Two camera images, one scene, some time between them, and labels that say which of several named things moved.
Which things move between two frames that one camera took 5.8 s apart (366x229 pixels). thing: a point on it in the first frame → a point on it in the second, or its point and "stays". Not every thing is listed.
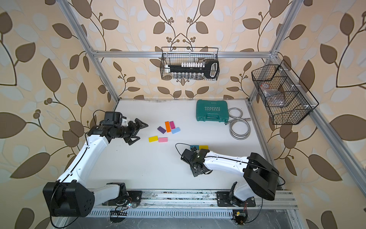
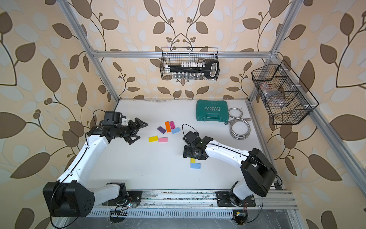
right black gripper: (194, 171) → (187, 151)
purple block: (161, 130) stays
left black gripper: (132, 128) stays
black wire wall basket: (285, 103) stays
